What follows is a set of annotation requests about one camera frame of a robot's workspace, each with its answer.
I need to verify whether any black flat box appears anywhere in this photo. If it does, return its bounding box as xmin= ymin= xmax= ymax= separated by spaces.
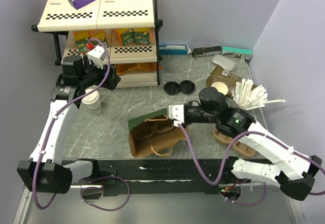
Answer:
xmin=191 ymin=46 xmax=222 ymax=57

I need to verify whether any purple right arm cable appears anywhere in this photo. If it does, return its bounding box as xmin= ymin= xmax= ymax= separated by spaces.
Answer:
xmin=175 ymin=123 xmax=325 ymax=206

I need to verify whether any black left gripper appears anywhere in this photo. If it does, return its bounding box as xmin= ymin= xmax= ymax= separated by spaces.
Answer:
xmin=79 ymin=55 xmax=120 ymax=90

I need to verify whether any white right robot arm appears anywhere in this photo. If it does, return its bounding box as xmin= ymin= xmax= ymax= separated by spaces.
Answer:
xmin=179 ymin=87 xmax=324 ymax=201

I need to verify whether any white paper coffee cup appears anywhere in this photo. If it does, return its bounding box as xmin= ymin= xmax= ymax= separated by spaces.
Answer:
xmin=81 ymin=90 xmax=102 ymax=111

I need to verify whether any white oval pouch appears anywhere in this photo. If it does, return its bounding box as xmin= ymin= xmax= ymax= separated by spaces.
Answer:
xmin=211 ymin=54 xmax=236 ymax=71

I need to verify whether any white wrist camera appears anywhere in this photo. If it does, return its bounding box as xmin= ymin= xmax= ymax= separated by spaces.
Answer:
xmin=87 ymin=45 xmax=106 ymax=69
xmin=167 ymin=104 xmax=185 ymax=127

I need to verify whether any brown green paper bag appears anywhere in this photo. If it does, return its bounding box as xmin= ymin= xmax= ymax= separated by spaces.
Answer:
xmin=128 ymin=109 xmax=186 ymax=158

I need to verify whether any teal flat box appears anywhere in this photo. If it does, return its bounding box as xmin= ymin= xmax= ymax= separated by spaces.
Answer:
xmin=221 ymin=46 xmax=253 ymax=60

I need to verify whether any black cup lid stack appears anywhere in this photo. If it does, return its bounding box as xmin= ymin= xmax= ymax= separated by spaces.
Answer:
xmin=164 ymin=81 xmax=180 ymax=95

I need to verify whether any green yellow carton far left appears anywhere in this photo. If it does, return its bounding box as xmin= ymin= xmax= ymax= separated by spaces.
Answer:
xmin=73 ymin=30 xmax=90 ymax=53

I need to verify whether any blue flat box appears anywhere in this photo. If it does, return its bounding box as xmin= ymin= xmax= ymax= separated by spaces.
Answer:
xmin=159 ymin=45 xmax=191 ymax=55

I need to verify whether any brown kraft coffee pouch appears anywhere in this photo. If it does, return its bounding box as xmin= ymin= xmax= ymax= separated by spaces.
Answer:
xmin=206 ymin=67 xmax=243 ymax=99

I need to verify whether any aluminium rail frame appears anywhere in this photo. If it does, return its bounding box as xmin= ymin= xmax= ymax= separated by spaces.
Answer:
xmin=14 ymin=182 xmax=304 ymax=223

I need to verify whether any brown pulp cup carrier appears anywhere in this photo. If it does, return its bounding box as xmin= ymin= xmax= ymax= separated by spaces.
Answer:
xmin=213 ymin=129 xmax=256 ymax=157

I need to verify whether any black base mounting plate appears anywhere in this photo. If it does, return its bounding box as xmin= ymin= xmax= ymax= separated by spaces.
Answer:
xmin=62 ymin=158 xmax=280 ymax=197

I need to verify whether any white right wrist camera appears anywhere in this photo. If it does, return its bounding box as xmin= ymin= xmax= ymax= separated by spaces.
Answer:
xmin=167 ymin=104 xmax=185 ymax=127

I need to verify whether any beige three-tier shelf rack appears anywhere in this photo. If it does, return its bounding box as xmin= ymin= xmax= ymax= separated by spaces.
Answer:
xmin=31 ymin=0 xmax=163 ymax=88

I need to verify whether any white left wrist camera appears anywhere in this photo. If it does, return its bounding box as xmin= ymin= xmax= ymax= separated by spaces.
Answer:
xmin=87 ymin=45 xmax=106 ymax=69

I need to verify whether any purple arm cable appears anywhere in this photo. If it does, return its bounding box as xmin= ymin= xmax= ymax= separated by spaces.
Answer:
xmin=32 ymin=38 xmax=132 ymax=211
xmin=175 ymin=123 xmax=325 ymax=206

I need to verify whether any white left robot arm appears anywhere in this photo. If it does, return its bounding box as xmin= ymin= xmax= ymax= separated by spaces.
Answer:
xmin=17 ymin=55 xmax=121 ymax=194

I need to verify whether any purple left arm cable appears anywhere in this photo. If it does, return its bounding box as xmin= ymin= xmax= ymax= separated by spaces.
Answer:
xmin=32 ymin=38 xmax=132 ymax=211

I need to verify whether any white plastic cup lid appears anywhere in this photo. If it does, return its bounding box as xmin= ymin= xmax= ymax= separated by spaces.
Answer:
xmin=82 ymin=90 xmax=100 ymax=106

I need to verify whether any orange snack bag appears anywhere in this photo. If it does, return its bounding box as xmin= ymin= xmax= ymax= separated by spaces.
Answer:
xmin=115 ymin=62 xmax=161 ymax=75

